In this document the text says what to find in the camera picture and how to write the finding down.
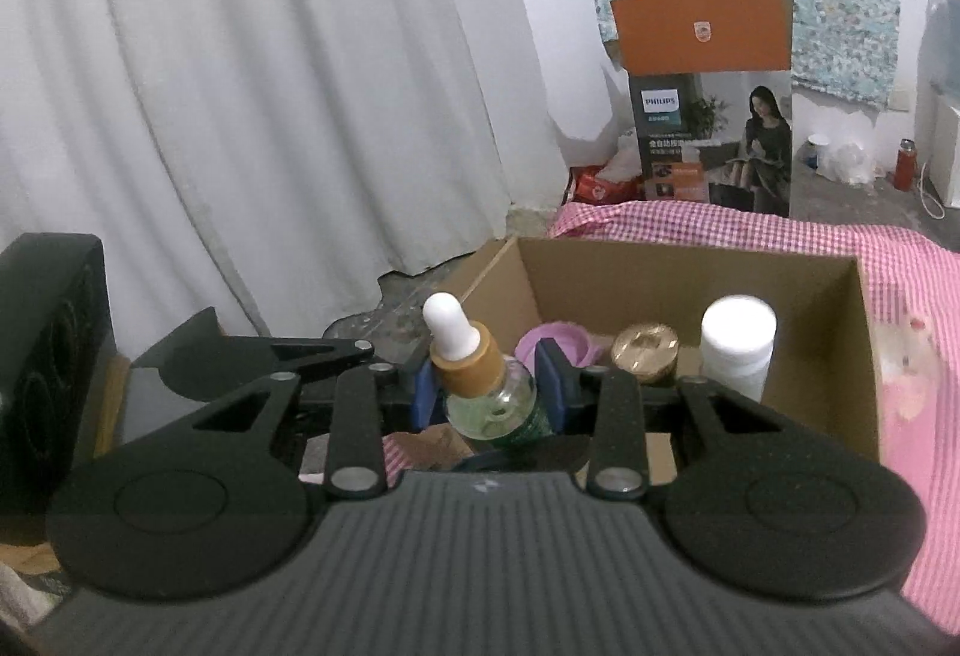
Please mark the cardboard box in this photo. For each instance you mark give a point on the cardboard box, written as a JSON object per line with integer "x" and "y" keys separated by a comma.
{"x": 675, "y": 281}

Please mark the red tissue pack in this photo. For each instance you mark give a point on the red tissue pack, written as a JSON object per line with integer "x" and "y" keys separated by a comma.
{"x": 592, "y": 185}

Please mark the pink plastic cup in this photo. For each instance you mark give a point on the pink plastic cup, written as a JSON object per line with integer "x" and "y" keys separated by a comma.
{"x": 592, "y": 349}

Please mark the white plastic bag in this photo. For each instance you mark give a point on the white plastic bag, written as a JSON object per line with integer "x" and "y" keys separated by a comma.
{"x": 619, "y": 155}
{"x": 844, "y": 161}

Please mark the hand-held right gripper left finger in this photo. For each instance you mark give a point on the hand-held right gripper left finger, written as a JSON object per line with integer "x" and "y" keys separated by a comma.
{"x": 424, "y": 394}

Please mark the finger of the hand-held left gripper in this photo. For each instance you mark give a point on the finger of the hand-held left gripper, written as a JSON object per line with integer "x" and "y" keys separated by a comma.
{"x": 225, "y": 360}

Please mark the glass dropper bottle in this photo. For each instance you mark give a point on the glass dropper bottle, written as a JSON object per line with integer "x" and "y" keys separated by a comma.
{"x": 487, "y": 401}

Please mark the white wall socket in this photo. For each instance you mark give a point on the white wall socket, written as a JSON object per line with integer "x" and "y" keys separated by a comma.
{"x": 900, "y": 99}

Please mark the blue water bottle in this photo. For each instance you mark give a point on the blue water bottle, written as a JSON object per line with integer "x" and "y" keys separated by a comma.
{"x": 946, "y": 41}

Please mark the white curtain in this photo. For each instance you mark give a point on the white curtain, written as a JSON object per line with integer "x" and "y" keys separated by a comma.
{"x": 262, "y": 101}

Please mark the white plastic bottle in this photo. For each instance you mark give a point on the white plastic bottle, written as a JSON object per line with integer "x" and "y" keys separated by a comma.
{"x": 739, "y": 341}

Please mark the red thermos flask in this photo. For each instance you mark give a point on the red thermos flask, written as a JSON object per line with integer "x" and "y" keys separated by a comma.
{"x": 904, "y": 165}

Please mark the white water dispenser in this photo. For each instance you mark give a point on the white water dispenser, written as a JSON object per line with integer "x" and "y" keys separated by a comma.
{"x": 946, "y": 154}

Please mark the pink checked cloth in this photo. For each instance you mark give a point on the pink checked cloth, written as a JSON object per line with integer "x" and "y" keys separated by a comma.
{"x": 915, "y": 296}

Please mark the orange printed appliance box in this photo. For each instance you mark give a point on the orange printed appliance box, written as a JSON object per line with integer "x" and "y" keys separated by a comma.
{"x": 697, "y": 34}

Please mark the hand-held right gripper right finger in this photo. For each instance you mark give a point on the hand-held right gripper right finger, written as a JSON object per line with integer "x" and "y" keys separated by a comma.
{"x": 555, "y": 386}

